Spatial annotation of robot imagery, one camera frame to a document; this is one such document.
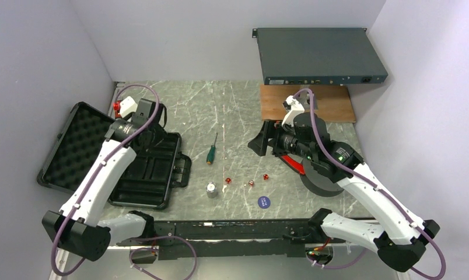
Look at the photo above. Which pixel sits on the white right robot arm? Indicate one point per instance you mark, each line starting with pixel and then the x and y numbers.
pixel 329 167

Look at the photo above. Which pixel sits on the wooden board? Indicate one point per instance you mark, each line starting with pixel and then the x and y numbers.
pixel 333 102

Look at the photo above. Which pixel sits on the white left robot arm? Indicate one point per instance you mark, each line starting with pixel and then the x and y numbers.
pixel 76 227

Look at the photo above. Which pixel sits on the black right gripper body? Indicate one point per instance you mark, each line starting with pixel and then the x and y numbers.
pixel 284 140

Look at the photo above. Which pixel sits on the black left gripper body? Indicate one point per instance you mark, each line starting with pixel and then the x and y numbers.
pixel 157 126

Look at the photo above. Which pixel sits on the grey rack mount unit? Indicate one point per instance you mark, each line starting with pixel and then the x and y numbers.
pixel 318 56

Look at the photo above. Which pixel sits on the grey metal stand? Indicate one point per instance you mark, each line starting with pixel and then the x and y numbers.
pixel 304 97

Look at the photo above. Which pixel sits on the blue tan poker chip stack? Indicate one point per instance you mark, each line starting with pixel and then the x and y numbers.
pixel 211 190

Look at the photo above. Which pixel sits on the green handled screwdriver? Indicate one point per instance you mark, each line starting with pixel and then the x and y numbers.
pixel 211 153

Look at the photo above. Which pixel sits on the blue dealer button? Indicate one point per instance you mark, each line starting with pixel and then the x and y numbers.
pixel 264 202

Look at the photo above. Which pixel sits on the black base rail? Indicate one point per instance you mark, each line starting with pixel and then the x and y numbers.
pixel 232 238

